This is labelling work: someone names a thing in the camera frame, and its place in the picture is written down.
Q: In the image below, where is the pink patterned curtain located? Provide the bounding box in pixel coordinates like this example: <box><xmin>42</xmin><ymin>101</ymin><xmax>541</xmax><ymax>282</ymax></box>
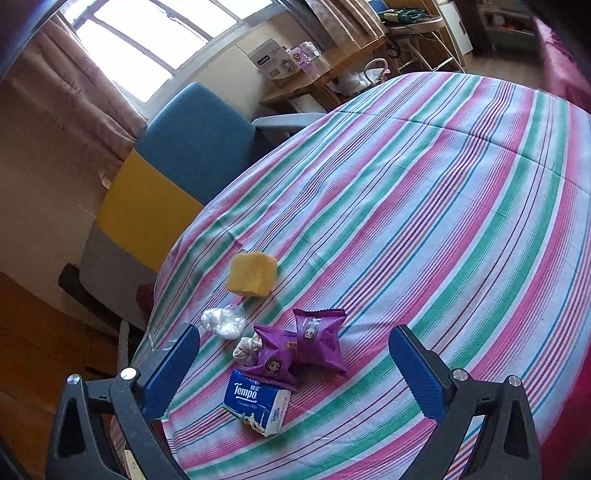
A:
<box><xmin>305</xmin><ymin>0</ymin><xmax>389</xmax><ymax>42</ymax></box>
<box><xmin>0</xmin><ymin>18</ymin><xmax>148</xmax><ymax>139</ymax></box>

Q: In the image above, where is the black rolled mat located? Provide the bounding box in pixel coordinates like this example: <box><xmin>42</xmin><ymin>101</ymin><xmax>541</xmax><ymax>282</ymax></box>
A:
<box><xmin>58</xmin><ymin>263</ymin><xmax>122</xmax><ymax>324</ymax></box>

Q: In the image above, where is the grey yellow blue chair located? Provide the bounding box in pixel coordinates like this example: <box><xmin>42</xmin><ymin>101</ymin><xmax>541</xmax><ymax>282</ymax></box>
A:
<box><xmin>81</xmin><ymin>82</ymin><xmax>326</xmax><ymax>370</ymax></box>

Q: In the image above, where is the blue white tissue pack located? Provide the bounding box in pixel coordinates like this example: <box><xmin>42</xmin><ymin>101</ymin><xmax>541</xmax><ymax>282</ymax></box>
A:
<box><xmin>222</xmin><ymin>368</ymin><xmax>293</xmax><ymax>437</ymax></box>

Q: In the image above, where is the wooden side table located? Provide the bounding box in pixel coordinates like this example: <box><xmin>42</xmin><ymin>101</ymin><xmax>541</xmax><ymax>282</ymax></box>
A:
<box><xmin>259</xmin><ymin>34</ymin><xmax>389</xmax><ymax>114</ymax></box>

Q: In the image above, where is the white folding table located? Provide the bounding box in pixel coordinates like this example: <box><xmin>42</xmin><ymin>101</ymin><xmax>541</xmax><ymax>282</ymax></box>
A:
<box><xmin>379</xmin><ymin>11</ymin><xmax>467</xmax><ymax>72</ymax></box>

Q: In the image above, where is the white printed box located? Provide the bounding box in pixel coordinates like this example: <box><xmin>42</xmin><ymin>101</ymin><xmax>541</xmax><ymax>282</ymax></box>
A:
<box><xmin>247</xmin><ymin>39</ymin><xmax>298</xmax><ymax>86</ymax></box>

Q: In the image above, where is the red-brown bag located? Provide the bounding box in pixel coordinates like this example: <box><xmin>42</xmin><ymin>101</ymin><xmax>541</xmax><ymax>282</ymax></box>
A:
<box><xmin>136</xmin><ymin>284</ymin><xmax>160</xmax><ymax>324</ymax></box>

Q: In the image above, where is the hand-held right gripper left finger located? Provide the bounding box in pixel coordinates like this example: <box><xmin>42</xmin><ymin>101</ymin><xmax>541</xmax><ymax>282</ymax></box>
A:
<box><xmin>46</xmin><ymin>323</ymin><xmax>201</xmax><ymax>480</ymax></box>

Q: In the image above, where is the white scrunchie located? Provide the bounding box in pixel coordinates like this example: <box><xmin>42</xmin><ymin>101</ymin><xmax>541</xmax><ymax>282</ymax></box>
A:
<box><xmin>232</xmin><ymin>336</ymin><xmax>265</xmax><ymax>367</ymax></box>

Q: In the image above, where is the small yellow sponge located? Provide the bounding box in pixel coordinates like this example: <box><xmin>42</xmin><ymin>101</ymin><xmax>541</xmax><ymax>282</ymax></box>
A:
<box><xmin>226</xmin><ymin>251</ymin><xmax>279</xmax><ymax>297</ymax></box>

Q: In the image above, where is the white plastic appliance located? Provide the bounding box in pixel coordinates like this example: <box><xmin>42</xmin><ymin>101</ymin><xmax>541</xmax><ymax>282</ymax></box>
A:
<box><xmin>339</xmin><ymin>58</ymin><xmax>391</xmax><ymax>93</ymax></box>

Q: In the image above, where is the red blanket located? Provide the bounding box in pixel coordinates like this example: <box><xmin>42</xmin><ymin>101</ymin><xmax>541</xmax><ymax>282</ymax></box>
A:
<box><xmin>533</xmin><ymin>18</ymin><xmax>591</xmax><ymax>107</ymax></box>

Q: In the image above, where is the small clear plastic bag wad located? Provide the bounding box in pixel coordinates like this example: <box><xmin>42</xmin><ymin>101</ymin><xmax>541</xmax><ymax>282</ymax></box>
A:
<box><xmin>201</xmin><ymin>305</ymin><xmax>246</xmax><ymax>340</ymax></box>

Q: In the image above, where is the striped tablecloth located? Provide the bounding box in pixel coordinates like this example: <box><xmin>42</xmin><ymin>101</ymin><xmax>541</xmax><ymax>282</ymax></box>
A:
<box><xmin>108</xmin><ymin>71</ymin><xmax>591</xmax><ymax>480</ymax></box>

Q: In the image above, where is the window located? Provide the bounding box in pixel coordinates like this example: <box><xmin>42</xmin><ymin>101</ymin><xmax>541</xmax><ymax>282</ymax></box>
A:
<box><xmin>60</xmin><ymin>0</ymin><xmax>278</xmax><ymax>103</ymax></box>

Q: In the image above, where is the wooden wardrobe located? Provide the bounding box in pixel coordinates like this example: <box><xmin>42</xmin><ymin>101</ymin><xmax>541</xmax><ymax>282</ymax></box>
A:
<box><xmin>0</xmin><ymin>271</ymin><xmax>122</xmax><ymax>462</ymax></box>

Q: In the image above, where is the purple snack packet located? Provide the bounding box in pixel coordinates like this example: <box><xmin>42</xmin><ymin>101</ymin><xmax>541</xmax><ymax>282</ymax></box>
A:
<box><xmin>242</xmin><ymin>324</ymin><xmax>298</xmax><ymax>386</ymax></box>
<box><xmin>293</xmin><ymin>308</ymin><xmax>348</xmax><ymax>374</ymax></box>

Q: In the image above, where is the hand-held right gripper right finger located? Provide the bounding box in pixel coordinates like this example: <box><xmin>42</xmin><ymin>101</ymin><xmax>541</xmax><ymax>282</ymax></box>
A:
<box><xmin>389</xmin><ymin>325</ymin><xmax>543</xmax><ymax>480</ymax></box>

